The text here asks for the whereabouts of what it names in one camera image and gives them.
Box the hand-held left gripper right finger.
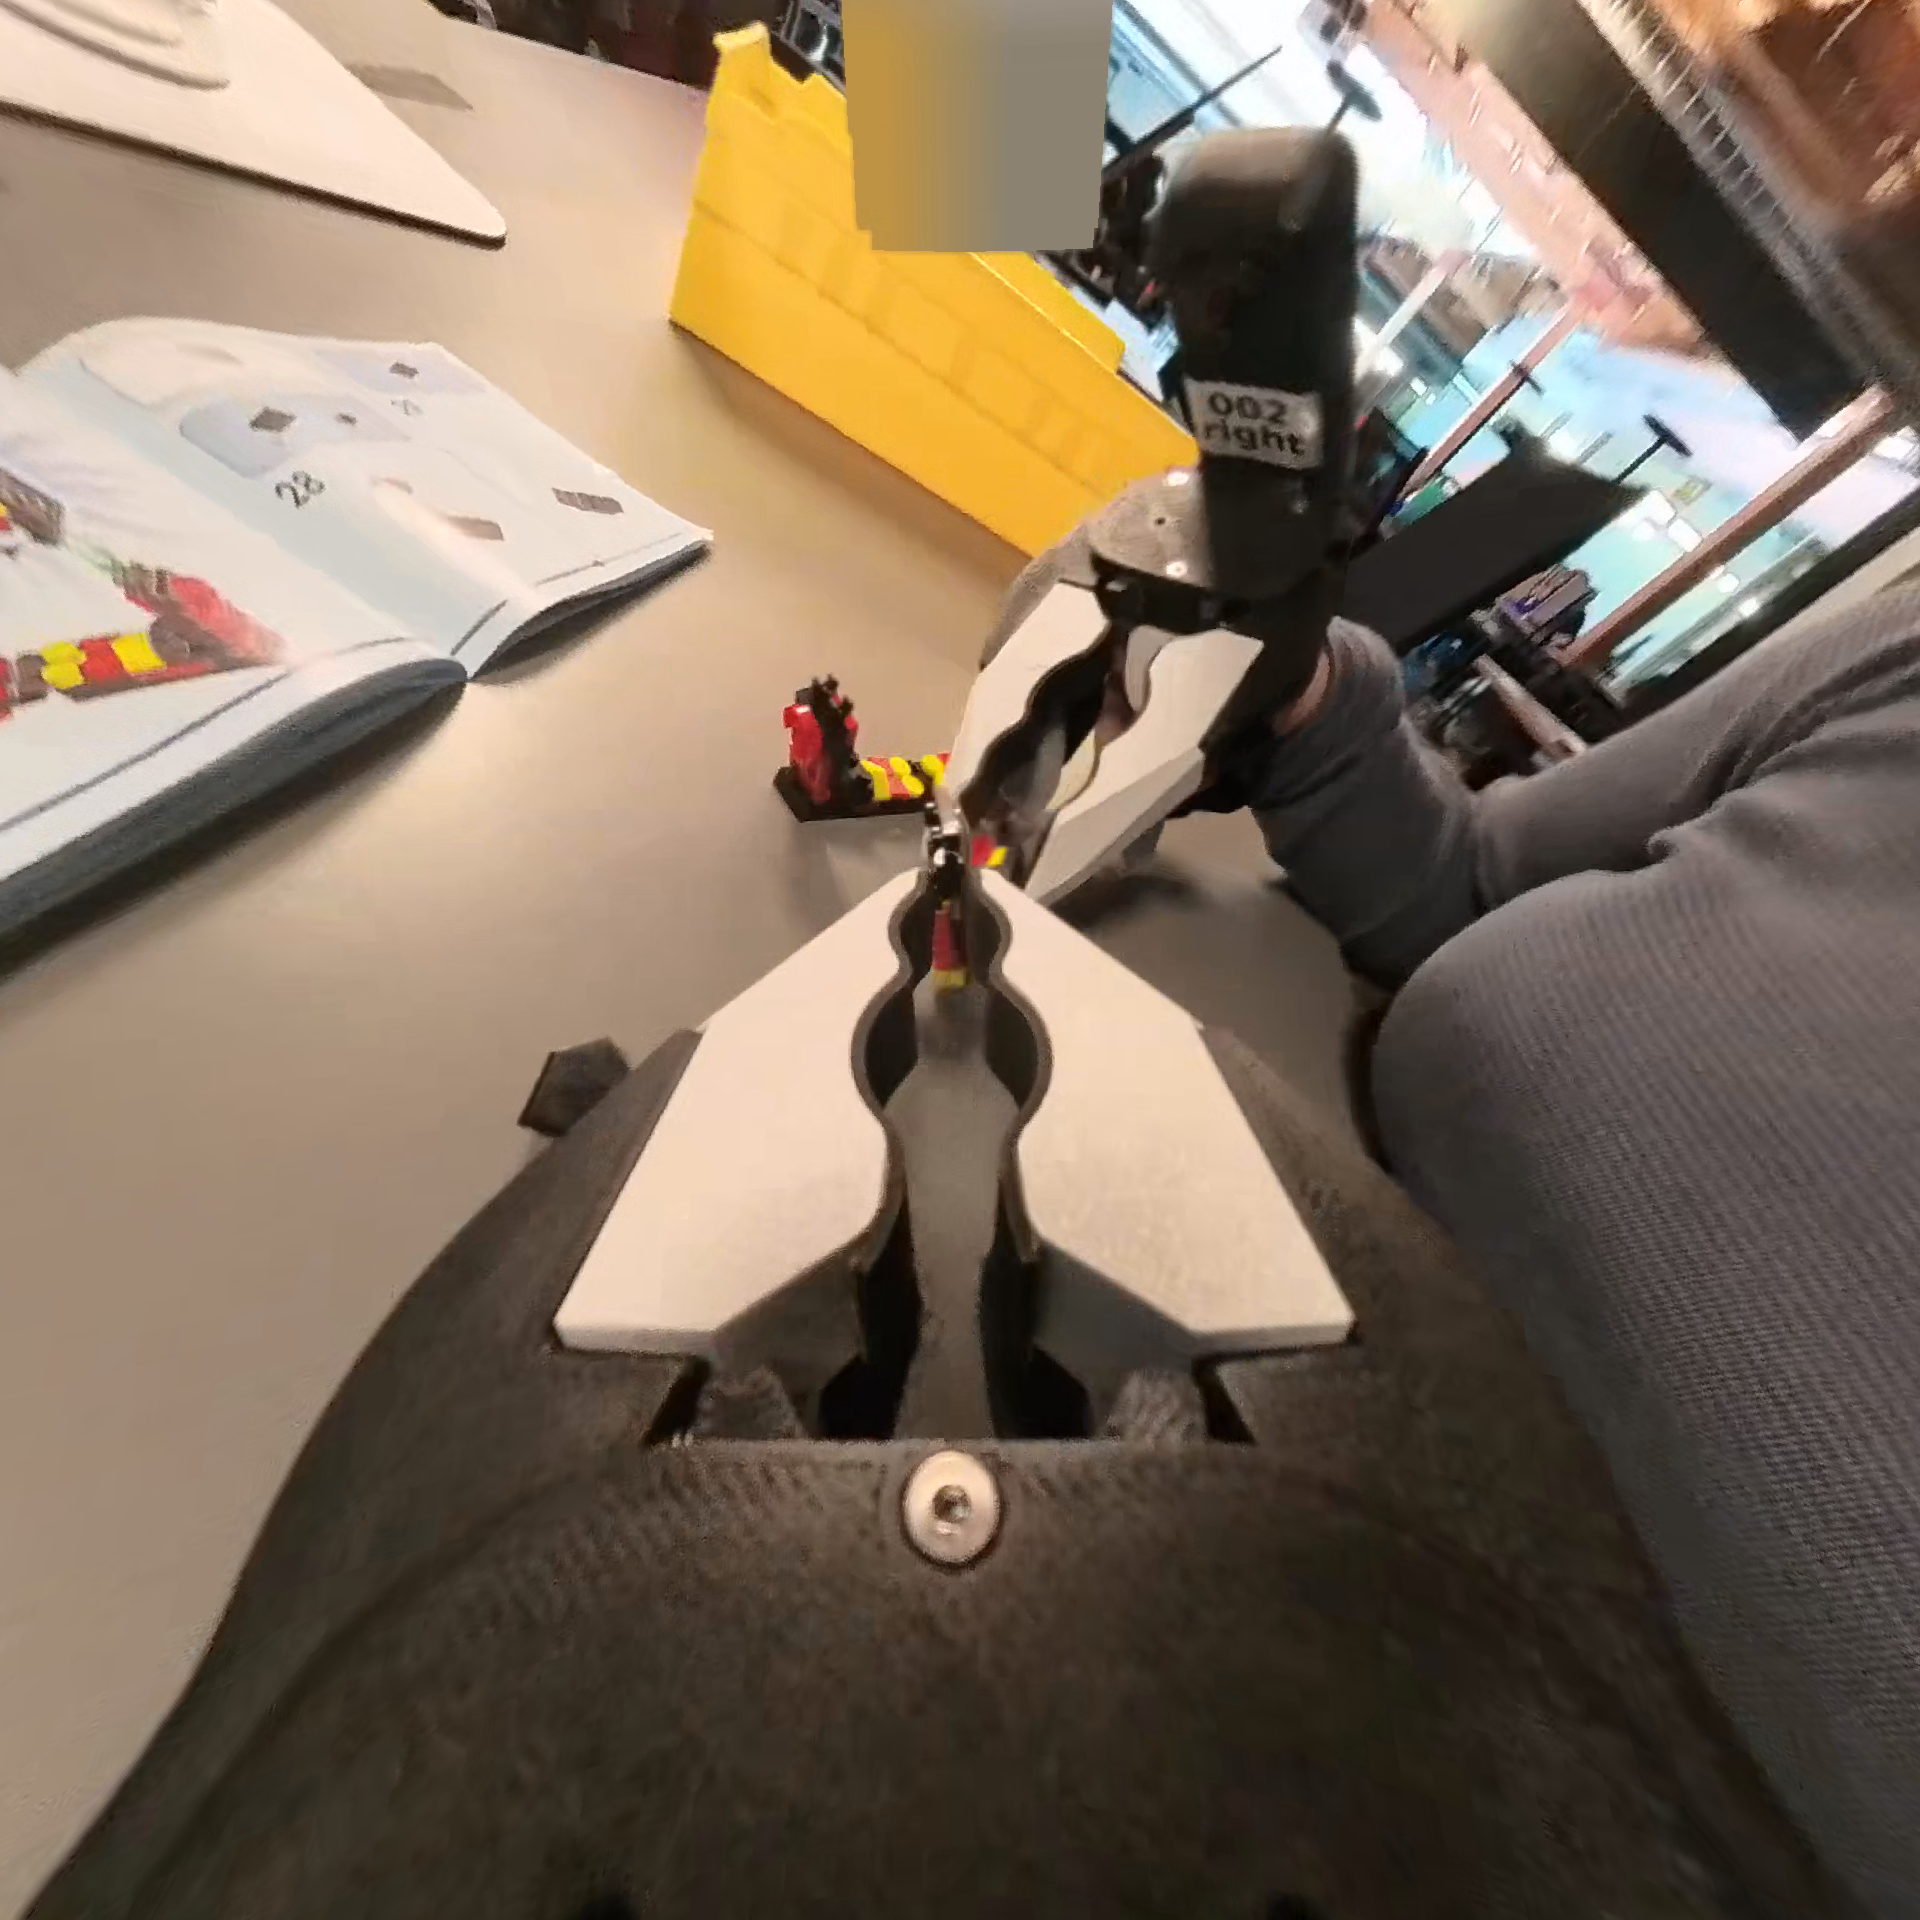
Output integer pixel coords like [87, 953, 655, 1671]
[971, 868, 1360, 1429]

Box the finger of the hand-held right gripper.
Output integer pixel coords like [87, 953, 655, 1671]
[1025, 629, 1271, 908]
[945, 574, 1124, 824]

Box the black red yellow lego model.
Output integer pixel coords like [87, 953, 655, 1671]
[774, 673, 957, 824]

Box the person's arm, grey sleeve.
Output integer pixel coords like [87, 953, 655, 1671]
[1372, 839, 1920, 1920]

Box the person's right forearm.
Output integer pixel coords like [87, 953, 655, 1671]
[1201, 593, 1920, 989]

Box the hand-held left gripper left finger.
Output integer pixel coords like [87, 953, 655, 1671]
[552, 868, 920, 1429]

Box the red black lego subassembly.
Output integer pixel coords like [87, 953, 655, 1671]
[919, 795, 1011, 995]

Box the open lego instruction booklet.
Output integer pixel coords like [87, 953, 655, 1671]
[0, 318, 714, 938]

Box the white flat mat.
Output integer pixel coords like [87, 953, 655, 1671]
[0, 0, 509, 244]

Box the yellow plastic bin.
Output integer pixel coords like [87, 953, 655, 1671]
[667, 28, 1204, 560]

